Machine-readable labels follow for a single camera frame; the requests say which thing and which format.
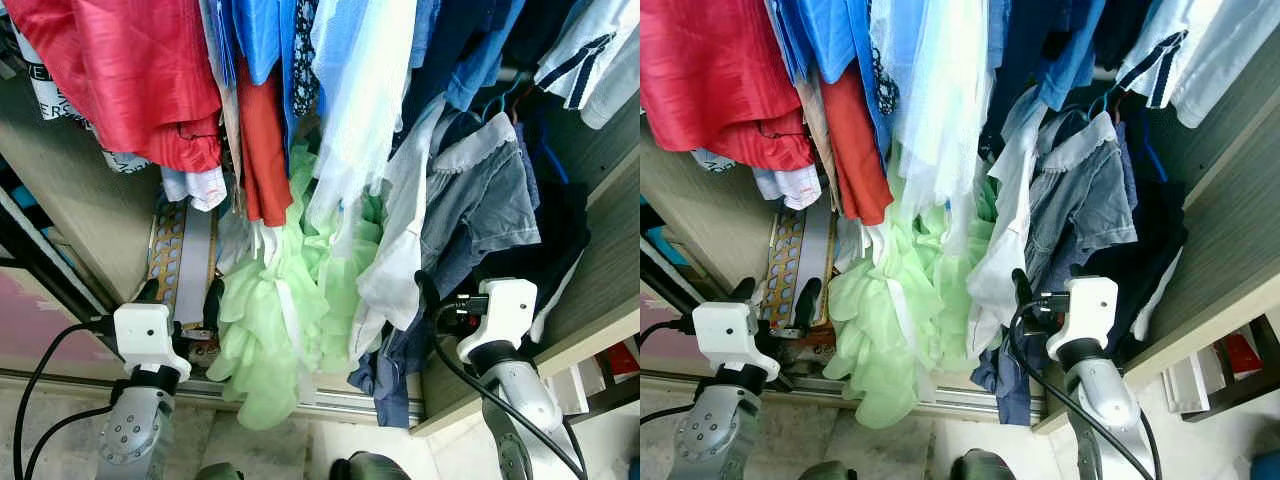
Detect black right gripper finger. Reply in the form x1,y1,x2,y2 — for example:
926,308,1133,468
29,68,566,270
1010,268,1036,321
415,270,443,325

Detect white hanging garment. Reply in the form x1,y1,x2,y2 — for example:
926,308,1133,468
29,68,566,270
348,95,448,361
965,95,1046,361

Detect yellow patterned board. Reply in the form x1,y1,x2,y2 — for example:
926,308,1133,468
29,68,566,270
148,198,223,336
765,205,841,336

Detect light green ruffled dress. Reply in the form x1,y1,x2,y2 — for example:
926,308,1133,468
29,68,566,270
205,140,389,433
822,150,1001,431

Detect blue denim garment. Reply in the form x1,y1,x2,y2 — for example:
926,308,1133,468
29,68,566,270
970,330,1046,428
347,300,433,431

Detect pink wardrobe sliding door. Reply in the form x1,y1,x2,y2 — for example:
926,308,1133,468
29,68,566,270
640,195,706,376
0,170,113,379

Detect grey denim garment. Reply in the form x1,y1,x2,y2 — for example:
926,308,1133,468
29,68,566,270
418,110,543,301
1020,110,1141,291

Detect white garment red print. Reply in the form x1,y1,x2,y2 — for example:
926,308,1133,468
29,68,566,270
752,165,823,211
160,163,231,213

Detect dark navy hanging garment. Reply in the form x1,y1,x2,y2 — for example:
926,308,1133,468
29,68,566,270
470,95,593,336
1075,95,1191,341

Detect red box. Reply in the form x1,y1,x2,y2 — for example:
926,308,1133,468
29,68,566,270
600,340,641,383
1222,333,1266,381

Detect orange-red hanging garment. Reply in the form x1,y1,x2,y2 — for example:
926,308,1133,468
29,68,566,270
820,60,894,227
236,58,294,228

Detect grey right robot leg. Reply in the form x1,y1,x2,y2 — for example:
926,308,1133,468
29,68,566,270
948,449,1033,480
328,452,413,480

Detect pale sheer hanging dress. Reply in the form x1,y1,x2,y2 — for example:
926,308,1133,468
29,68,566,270
870,0,993,236
303,0,423,233

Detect black white printed garment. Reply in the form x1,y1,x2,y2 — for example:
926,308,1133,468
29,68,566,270
0,15,106,123

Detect red hanging garment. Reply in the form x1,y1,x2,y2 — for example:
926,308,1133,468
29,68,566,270
3,0,225,174
640,0,816,173

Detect navy dotted garment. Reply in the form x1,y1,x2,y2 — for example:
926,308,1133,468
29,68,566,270
868,40,903,119
293,0,323,118

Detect medium blue shirt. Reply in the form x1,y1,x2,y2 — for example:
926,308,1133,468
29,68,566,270
440,0,526,113
1035,0,1109,113

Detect bright blue hanging garment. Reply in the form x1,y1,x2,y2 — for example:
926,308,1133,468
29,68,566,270
212,0,316,151
775,0,891,151

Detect white shirt navy stripes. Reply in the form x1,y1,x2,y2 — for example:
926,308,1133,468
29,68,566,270
533,0,641,131
1115,0,1280,129

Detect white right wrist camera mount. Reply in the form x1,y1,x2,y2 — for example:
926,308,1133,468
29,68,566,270
457,278,539,363
1046,277,1119,361

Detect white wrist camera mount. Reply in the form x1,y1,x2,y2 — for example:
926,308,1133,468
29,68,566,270
112,303,191,381
1046,277,1119,361
457,278,539,363
692,302,767,381

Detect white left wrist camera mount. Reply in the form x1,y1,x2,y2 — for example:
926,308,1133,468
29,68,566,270
692,302,767,381
112,303,191,381

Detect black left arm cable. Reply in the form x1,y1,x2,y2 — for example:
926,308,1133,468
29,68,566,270
640,315,696,426
12,315,119,480

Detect metal floor rail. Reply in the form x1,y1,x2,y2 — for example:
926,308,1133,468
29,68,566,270
640,366,1046,423
0,366,426,423

